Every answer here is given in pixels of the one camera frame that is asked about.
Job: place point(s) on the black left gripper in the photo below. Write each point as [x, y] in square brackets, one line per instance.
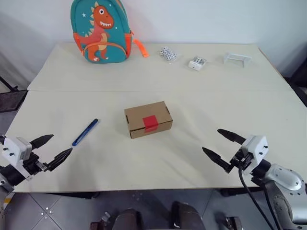
[31, 165]

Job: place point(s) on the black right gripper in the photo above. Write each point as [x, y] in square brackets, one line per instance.
[239, 160]

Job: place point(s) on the blue pen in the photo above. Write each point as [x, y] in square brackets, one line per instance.
[85, 132]

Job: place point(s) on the brown cardboard box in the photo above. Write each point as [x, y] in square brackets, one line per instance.
[144, 112]

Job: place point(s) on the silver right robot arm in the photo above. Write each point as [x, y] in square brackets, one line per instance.
[285, 179]

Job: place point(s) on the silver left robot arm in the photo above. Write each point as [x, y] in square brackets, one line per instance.
[7, 176]

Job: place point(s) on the black mesh panel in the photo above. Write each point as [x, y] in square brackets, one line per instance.
[10, 100]

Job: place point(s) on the black tripod leg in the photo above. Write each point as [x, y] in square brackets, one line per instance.
[8, 85]

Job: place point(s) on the dark rounded shape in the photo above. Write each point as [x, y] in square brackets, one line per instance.
[188, 215]
[129, 219]

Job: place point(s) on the red square card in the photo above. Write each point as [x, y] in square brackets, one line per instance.
[150, 122]

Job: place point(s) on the white battery charger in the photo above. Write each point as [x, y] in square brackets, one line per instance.
[196, 64]

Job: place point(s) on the white plastic stand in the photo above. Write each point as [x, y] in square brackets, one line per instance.
[236, 57]

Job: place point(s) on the dark object beside table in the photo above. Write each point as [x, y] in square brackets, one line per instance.
[298, 83]

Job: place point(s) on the teal dinosaur backpack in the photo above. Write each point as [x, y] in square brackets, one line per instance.
[105, 24]

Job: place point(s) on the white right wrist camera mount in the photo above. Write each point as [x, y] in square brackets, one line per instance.
[256, 148]

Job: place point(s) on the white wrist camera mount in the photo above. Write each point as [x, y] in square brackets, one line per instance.
[256, 148]
[14, 148]

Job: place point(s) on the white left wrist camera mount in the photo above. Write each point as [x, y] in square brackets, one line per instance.
[14, 148]

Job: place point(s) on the black table frame bar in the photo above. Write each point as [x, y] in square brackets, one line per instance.
[239, 192]
[72, 195]

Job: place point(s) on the small metal bracket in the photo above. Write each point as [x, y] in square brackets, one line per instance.
[103, 221]
[233, 222]

